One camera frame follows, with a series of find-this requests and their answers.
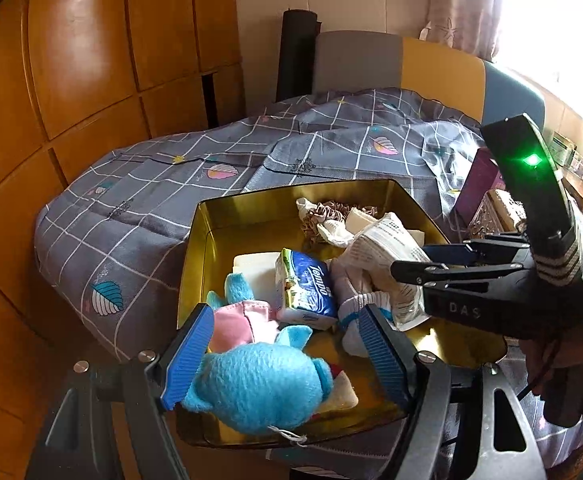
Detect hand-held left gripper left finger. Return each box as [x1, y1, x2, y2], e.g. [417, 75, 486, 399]
[25, 304, 215, 480]

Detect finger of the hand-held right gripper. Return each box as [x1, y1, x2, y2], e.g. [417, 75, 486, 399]
[390, 260, 529, 292]
[424, 239, 531, 267]

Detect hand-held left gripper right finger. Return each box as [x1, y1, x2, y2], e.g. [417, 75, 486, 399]
[359, 304, 547, 480]

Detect white plastic packet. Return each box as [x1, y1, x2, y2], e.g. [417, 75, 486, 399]
[344, 212, 435, 332]

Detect red and white sock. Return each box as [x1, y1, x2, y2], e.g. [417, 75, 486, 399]
[316, 360, 360, 415]

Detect blue tissue packet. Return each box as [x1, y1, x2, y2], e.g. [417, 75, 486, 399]
[274, 248, 339, 331]

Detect brown scrunchie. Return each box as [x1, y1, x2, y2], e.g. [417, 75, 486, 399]
[301, 200, 378, 243]

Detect gold tin box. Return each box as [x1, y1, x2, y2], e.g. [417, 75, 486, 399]
[176, 178, 508, 450]

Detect person's right hand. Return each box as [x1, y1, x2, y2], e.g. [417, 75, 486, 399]
[519, 327, 583, 436]

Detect ornate gold tissue box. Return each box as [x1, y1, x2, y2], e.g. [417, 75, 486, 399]
[471, 189, 529, 241]

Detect purple carton box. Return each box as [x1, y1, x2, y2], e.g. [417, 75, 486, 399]
[455, 147, 505, 221]

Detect wicker basket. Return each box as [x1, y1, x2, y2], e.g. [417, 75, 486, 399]
[546, 435, 583, 480]

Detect grey checked quilt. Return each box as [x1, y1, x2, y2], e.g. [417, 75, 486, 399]
[34, 87, 539, 480]

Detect grey yellow blue headboard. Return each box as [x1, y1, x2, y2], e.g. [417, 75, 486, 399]
[311, 31, 547, 133]

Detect window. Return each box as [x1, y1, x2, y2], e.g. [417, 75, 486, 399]
[491, 0, 583, 111]

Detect pink patterned curtain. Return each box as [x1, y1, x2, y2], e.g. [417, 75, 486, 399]
[419, 0, 507, 61]

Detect black rolled mat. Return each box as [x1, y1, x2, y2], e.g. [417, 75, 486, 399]
[276, 8, 322, 103]

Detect wooden wardrobe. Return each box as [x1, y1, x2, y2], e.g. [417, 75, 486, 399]
[0, 0, 247, 480]

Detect black cable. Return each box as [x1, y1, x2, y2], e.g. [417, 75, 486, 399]
[517, 345, 559, 403]

